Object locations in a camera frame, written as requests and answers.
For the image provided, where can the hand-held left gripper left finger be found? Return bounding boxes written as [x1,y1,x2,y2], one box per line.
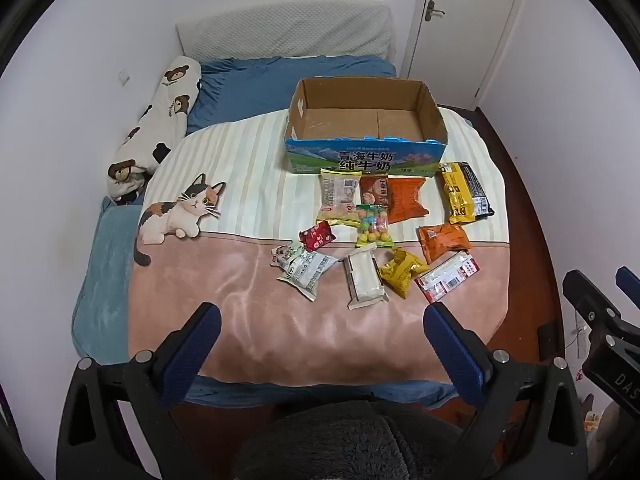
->
[56,301,223,480]

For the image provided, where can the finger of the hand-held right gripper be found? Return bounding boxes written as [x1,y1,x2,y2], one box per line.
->
[562,269,625,333]
[615,265,640,307]

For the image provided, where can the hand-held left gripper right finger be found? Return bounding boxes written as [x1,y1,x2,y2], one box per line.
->
[423,301,589,480]

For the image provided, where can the colourful candy ball bag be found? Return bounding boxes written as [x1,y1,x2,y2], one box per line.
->
[355,203,395,250]

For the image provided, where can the large orange snack packet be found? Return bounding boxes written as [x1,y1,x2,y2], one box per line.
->
[387,177,431,225]

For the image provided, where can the yellow and black snack packet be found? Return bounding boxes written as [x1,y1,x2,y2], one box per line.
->
[438,161,496,225]

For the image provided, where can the pale yellow bread packet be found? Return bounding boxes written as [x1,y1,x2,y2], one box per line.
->
[318,168,364,225]

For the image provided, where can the cardboard box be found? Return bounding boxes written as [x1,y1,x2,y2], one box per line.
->
[284,77,447,177]

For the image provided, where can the white and red snack packet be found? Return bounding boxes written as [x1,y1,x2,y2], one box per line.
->
[414,251,481,304]

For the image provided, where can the cat print striped blanket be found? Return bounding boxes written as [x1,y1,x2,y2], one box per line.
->
[127,105,512,392]

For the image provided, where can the small orange snack packet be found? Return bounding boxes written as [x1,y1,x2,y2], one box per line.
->
[417,223,473,265]

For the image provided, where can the cream white snack packet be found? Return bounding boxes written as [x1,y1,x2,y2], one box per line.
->
[343,242,390,311]

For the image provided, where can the white and green snack packet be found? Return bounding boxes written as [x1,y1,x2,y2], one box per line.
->
[270,240,306,267]

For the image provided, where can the white barcode snack packet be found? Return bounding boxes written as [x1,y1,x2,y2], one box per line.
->
[278,252,340,302]

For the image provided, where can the grey fleece clothing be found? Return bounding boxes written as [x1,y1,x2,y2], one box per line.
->
[239,399,464,480]

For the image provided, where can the small red snack packet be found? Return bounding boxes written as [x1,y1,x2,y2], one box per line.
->
[298,220,335,252]

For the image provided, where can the brown snack packet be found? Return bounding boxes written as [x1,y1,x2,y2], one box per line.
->
[360,174,391,209]

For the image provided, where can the bear print long pillow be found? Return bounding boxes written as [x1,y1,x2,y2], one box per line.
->
[107,55,204,206]

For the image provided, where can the blue quilt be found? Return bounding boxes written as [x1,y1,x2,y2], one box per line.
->
[185,54,399,136]

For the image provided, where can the white door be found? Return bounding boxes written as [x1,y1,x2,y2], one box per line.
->
[402,0,532,111]

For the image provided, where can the white quilted headboard cushion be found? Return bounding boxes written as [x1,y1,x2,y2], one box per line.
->
[175,3,399,79]

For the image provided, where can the white wall charger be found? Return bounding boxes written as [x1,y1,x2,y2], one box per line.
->
[574,309,589,357]

